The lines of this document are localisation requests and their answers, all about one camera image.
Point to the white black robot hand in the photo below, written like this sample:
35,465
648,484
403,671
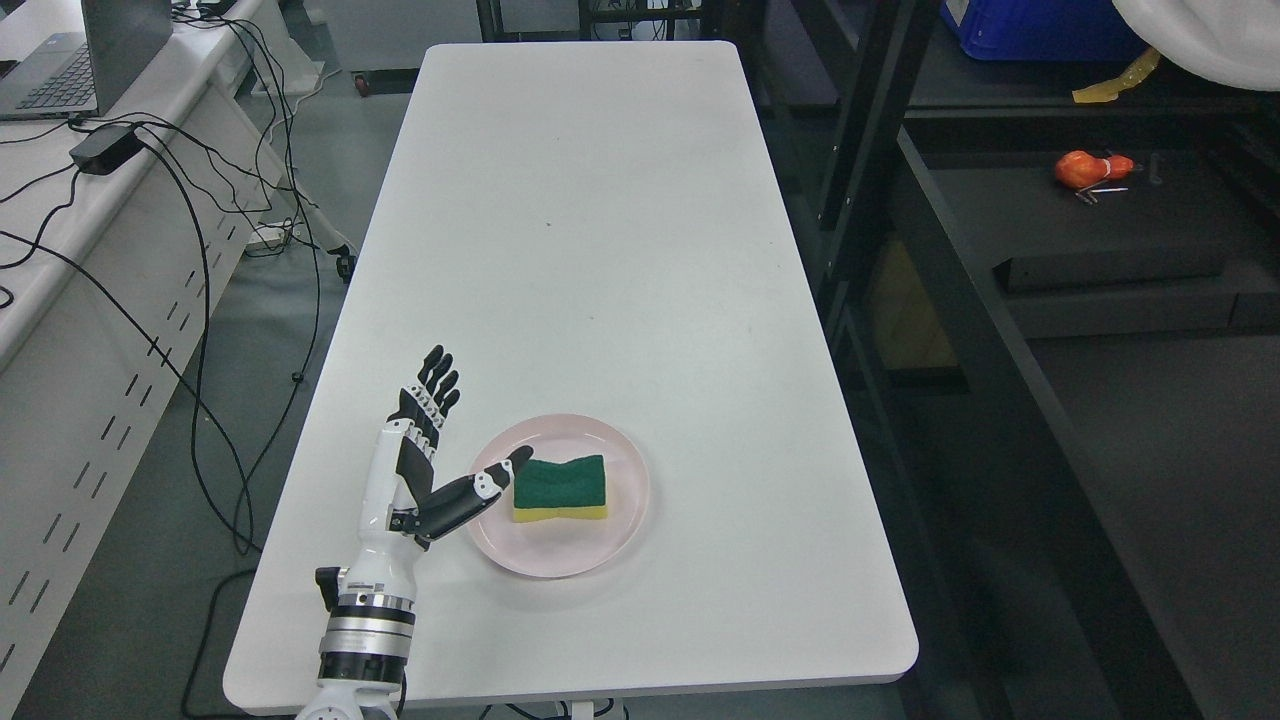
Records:
404,509

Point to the green yellow sponge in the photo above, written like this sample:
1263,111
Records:
573,489

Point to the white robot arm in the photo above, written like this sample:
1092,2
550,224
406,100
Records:
364,651

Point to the black metal shelf rack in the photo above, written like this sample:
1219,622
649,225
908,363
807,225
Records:
1068,398

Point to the white cloth cover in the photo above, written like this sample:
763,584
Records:
1233,43

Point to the pink plate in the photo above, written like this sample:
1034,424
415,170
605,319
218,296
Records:
570,544

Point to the white power strip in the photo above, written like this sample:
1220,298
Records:
268,237

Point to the white side desk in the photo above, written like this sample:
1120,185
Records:
106,282

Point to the black power adapter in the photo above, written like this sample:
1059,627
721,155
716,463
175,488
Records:
105,149

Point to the grey laptop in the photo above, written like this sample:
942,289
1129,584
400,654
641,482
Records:
82,74

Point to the blue plastic bin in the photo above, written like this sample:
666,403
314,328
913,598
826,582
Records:
1041,30

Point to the yellow tape strip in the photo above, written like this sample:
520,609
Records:
1132,76

